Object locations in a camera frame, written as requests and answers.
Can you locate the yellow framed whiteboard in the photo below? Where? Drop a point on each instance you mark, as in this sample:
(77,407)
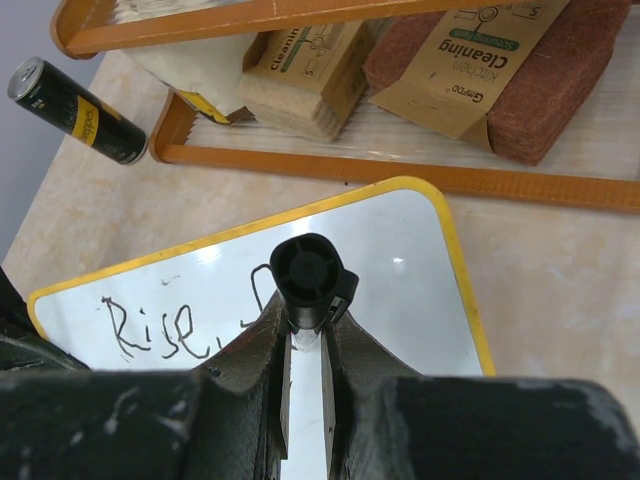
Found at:
(175,308)

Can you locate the black drink can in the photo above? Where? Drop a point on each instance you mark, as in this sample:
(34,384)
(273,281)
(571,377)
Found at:
(42,89)

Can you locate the white bag lower left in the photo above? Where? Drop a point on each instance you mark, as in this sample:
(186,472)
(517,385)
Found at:
(204,73)

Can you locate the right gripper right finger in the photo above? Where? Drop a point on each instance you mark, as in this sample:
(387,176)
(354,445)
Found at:
(414,405)

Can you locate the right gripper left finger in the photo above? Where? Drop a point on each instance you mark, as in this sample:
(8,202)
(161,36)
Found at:
(225,419)

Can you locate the brown packet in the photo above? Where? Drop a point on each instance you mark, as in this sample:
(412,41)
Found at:
(506,78)

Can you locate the tan cardboard box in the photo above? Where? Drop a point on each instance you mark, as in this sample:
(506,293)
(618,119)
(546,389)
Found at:
(307,80)

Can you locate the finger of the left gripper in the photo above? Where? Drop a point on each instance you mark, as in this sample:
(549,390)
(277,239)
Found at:
(22,348)

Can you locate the wooden three tier shelf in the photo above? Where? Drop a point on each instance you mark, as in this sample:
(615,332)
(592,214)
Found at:
(594,165)

